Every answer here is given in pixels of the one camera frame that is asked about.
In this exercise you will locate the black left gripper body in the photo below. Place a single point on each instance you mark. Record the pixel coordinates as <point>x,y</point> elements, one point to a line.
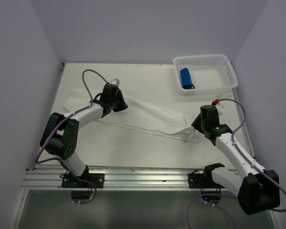
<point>117,102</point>

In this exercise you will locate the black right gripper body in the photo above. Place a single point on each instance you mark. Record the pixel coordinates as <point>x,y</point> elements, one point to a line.
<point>199,124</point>

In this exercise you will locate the white towel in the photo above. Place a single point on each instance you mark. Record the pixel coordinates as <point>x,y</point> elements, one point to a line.
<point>153,119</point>

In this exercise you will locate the blue towel with black trim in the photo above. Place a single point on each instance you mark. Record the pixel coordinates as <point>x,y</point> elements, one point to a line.
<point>186,80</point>

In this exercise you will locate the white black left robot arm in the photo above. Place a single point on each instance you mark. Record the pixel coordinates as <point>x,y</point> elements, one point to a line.
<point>61,132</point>

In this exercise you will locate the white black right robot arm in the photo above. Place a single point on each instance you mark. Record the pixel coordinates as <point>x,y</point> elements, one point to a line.
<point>253,185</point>

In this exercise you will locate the white plastic basket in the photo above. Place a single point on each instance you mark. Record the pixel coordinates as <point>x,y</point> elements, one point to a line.
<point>210,73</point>

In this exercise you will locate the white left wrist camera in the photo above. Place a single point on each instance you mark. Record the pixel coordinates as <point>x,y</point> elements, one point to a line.
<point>115,82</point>

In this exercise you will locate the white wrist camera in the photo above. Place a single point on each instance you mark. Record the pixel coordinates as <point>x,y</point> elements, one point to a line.
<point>218,106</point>
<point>115,82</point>

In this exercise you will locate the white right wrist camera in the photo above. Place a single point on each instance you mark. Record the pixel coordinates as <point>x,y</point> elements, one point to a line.
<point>218,106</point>

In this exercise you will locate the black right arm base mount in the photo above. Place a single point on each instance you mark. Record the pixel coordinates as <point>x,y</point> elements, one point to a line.
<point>199,180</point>

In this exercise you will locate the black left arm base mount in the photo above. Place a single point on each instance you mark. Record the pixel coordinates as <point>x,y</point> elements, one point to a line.
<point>90,180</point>

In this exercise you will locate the aluminium rail frame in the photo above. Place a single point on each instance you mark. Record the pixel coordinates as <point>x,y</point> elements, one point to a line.
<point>145,175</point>

